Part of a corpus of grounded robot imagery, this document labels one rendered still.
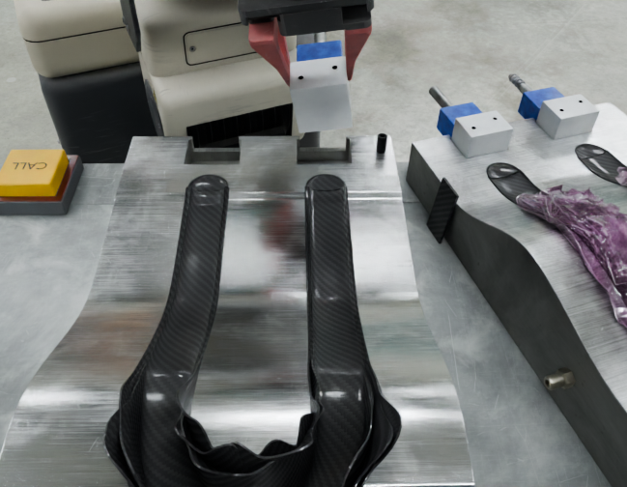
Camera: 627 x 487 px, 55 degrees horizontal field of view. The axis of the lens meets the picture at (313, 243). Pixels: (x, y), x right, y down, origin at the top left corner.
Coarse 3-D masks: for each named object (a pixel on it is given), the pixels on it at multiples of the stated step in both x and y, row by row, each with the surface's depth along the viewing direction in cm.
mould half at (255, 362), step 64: (128, 192) 55; (256, 192) 55; (384, 192) 56; (128, 256) 50; (256, 256) 51; (384, 256) 51; (128, 320) 45; (256, 320) 45; (384, 320) 45; (64, 384) 37; (256, 384) 37; (384, 384) 37; (448, 384) 37; (64, 448) 34; (256, 448) 34; (448, 448) 34
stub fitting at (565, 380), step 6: (558, 372) 48; (564, 372) 47; (570, 372) 47; (546, 378) 48; (552, 378) 47; (558, 378) 47; (564, 378) 47; (570, 378) 47; (546, 384) 48; (552, 384) 47; (558, 384) 47; (564, 384) 47; (570, 384) 47
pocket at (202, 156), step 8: (192, 144) 61; (240, 144) 61; (192, 152) 62; (200, 152) 62; (208, 152) 62; (216, 152) 62; (224, 152) 62; (232, 152) 62; (240, 152) 62; (192, 160) 63; (200, 160) 63; (208, 160) 63; (216, 160) 63; (224, 160) 63; (232, 160) 63
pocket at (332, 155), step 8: (304, 152) 62; (312, 152) 62; (320, 152) 62; (328, 152) 62; (336, 152) 62; (344, 152) 62; (304, 160) 63; (312, 160) 63; (320, 160) 63; (328, 160) 63; (336, 160) 63; (344, 160) 63
